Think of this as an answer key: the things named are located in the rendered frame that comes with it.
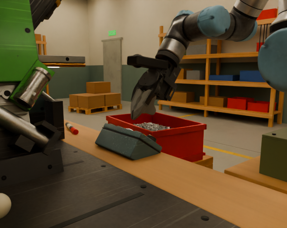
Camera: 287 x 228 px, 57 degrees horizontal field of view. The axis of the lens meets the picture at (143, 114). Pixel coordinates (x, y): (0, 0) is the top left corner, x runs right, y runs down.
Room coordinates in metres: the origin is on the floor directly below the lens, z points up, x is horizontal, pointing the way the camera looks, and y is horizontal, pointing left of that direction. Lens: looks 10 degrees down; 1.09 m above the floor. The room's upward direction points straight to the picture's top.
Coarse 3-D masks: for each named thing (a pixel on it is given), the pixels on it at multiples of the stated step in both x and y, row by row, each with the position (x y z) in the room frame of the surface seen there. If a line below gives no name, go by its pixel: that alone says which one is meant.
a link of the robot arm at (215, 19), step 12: (204, 12) 0.71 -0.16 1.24; (216, 12) 0.69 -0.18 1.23; (228, 12) 0.71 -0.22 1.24; (192, 24) 0.73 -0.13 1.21; (204, 24) 0.70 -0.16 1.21; (216, 24) 0.69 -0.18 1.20; (228, 24) 0.71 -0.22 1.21; (192, 36) 0.75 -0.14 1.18; (204, 36) 0.73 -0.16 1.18; (216, 36) 0.72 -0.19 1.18; (228, 36) 0.76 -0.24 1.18
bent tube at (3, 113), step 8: (0, 112) 0.45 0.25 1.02; (8, 112) 0.46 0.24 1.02; (0, 120) 0.45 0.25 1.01; (8, 120) 0.45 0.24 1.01; (16, 120) 0.46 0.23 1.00; (24, 120) 0.48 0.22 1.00; (8, 128) 0.46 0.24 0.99; (16, 128) 0.46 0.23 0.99; (24, 128) 0.47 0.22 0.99; (32, 128) 0.47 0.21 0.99; (24, 136) 0.47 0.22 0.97; (32, 136) 0.47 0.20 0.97; (40, 136) 0.48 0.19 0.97; (48, 136) 0.49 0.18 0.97; (40, 144) 0.48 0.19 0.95
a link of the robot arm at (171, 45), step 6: (162, 42) 0.80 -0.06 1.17; (168, 42) 0.77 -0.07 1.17; (174, 42) 0.77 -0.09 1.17; (162, 48) 0.77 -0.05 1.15; (168, 48) 0.76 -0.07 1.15; (174, 48) 0.76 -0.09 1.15; (180, 48) 0.77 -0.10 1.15; (174, 54) 0.76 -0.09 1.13; (180, 54) 0.77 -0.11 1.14; (180, 60) 0.78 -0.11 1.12
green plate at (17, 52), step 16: (0, 0) 0.54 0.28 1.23; (16, 0) 0.56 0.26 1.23; (0, 16) 0.53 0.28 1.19; (16, 16) 0.55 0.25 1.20; (0, 32) 0.52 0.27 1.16; (16, 32) 0.54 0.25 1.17; (32, 32) 0.56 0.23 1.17; (0, 48) 0.52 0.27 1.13; (16, 48) 0.53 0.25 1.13; (32, 48) 0.55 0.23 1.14; (0, 64) 0.51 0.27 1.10; (16, 64) 0.52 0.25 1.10; (32, 64) 0.54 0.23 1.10; (0, 80) 0.50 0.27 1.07; (16, 80) 0.52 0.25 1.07
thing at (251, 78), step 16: (272, 16) 5.05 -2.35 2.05; (160, 32) 7.09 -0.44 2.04; (192, 48) 6.40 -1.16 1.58; (208, 48) 6.00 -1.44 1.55; (208, 64) 5.99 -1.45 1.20; (176, 80) 6.63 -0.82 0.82; (192, 80) 6.31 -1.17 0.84; (208, 80) 6.01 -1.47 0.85; (224, 80) 5.75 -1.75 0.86; (240, 80) 5.46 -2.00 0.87; (256, 80) 5.20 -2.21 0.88; (176, 96) 6.76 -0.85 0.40; (192, 96) 6.72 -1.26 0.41; (208, 96) 6.02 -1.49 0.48; (224, 96) 6.13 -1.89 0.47; (272, 96) 4.93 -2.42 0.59; (224, 112) 5.61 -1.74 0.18; (240, 112) 5.34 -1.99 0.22; (256, 112) 5.14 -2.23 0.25; (272, 112) 4.92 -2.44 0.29
